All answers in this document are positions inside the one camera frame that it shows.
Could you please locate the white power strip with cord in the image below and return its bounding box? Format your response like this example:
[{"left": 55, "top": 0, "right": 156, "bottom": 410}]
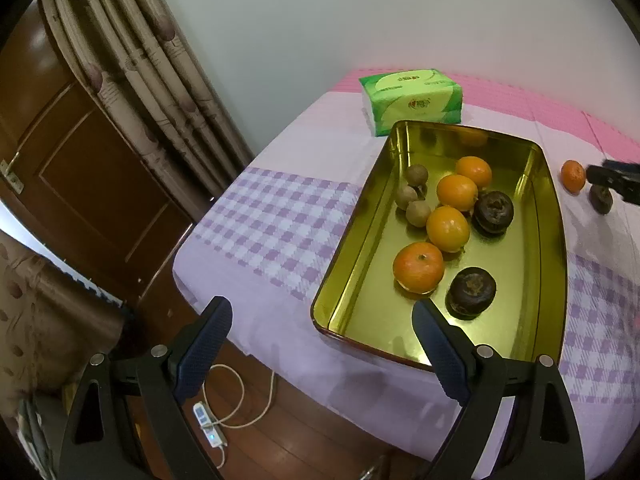
[{"left": 192, "top": 363, "right": 278, "bottom": 470}]

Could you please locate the gold red toffee tin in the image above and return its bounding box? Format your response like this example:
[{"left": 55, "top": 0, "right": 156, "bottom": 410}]
[{"left": 311, "top": 122, "right": 567, "bottom": 367}]

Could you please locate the brown longan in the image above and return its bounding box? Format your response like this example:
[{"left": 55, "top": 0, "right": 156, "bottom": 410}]
[
  {"left": 406, "top": 200, "right": 432, "bottom": 228},
  {"left": 404, "top": 164, "right": 428, "bottom": 188},
  {"left": 395, "top": 185, "right": 420, "bottom": 210}
]

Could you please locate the beige patterned curtain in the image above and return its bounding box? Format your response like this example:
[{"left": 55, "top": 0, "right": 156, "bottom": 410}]
[{"left": 41, "top": 0, "right": 253, "bottom": 219}]

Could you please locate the orange tangerine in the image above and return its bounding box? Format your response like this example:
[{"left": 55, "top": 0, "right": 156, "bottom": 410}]
[
  {"left": 560, "top": 159, "right": 586, "bottom": 195},
  {"left": 393, "top": 242, "right": 445, "bottom": 295}
]

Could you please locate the yellow orange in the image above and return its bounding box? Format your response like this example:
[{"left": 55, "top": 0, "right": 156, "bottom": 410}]
[
  {"left": 436, "top": 174, "right": 478, "bottom": 211},
  {"left": 456, "top": 156, "right": 492, "bottom": 190},
  {"left": 426, "top": 206, "right": 470, "bottom": 254}
]

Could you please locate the brown patterned sofa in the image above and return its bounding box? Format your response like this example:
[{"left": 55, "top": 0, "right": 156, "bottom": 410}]
[{"left": 0, "top": 233, "right": 124, "bottom": 417}]

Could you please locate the green tissue pack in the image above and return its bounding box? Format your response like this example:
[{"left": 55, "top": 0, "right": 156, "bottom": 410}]
[{"left": 359, "top": 68, "right": 463, "bottom": 136}]

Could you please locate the brown wooden door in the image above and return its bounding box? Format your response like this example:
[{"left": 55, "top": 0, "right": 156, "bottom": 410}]
[{"left": 1, "top": 0, "right": 191, "bottom": 302}]

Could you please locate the pink purple checkered tablecloth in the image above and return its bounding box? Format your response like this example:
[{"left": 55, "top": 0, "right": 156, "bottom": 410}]
[{"left": 172, "top": 72, "right": 639, "bottom": 478}]

